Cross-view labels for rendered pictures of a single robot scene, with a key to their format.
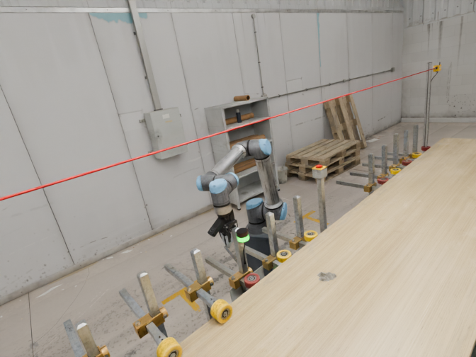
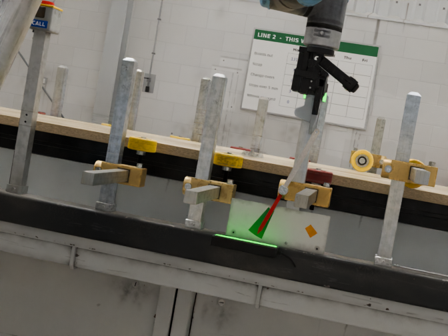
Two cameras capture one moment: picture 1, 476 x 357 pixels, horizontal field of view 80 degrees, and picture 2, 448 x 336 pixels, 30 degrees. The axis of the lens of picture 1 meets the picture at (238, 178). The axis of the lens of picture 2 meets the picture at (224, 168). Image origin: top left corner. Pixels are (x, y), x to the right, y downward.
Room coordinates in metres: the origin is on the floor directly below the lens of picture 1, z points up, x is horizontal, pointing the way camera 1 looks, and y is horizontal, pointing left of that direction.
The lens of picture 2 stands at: (2.87, 1.54, 0.99)
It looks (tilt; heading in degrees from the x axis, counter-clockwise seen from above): 3 degrees down; 228
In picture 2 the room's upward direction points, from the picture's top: 10 degrees clockwise
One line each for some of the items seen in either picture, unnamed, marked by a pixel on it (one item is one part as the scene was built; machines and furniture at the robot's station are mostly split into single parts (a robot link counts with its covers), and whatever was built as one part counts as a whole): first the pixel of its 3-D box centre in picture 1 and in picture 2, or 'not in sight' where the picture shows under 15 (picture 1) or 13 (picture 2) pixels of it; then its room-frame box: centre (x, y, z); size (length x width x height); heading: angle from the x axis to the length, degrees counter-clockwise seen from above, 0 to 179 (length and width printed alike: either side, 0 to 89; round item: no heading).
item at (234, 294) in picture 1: (248, 284); (277, 225); (1.32, 0.05, 0.75); 0.26 x 0.01 x 0.10; 128
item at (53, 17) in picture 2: (319, 172); (44, 19); (1.76, -0.54, 1.18); 0.07 x 0.07 x 0.08; 38
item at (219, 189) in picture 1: (219, 192); (327, 5); (1.35, 0.10, 1.32); 0.10 x 0.09 x 0.12; 155
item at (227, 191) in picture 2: (273, 260); (209, 189); (1.43, -0.12, 0.81); 0.14 x 0.06 x 0.05; 128
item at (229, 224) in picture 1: (226, 221); (313, 72); (1.35, 0.10, 1.15); 0.09 x 0.08 x 0.12; 129
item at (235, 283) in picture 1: (241, 277); (305, 193); (1.27, 0.07, 0.85); 0.14 x 0.06 x 0.05; 128
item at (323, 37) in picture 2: (222, 207); (322, 40); (1.35, 0.11, 1.23); 0.10 x 0.09 x 0.05; 39
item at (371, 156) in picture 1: (371, 180); not in sight; (2.22, -1.12, 0.86); 0.04 x 0.04 x 0.48; 38
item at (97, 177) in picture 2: (286, 238); (115, 176); (1.64, -0.25, 0.80); 0.44 x 0.03 x 0.04; 38
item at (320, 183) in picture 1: (322, 207); (29, 112); (1.76, -0.54, 0.93); 0.05 x 0.05 x 0.45; 38
